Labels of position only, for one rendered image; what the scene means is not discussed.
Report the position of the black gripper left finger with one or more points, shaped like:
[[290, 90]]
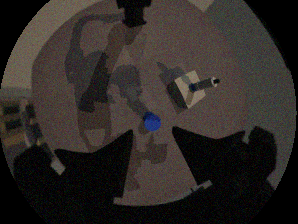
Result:
[[108, 165]]

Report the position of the beige square block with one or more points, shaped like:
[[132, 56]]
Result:
[[181, 90]]

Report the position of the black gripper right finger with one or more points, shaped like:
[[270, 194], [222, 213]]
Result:
[[203, 154]]

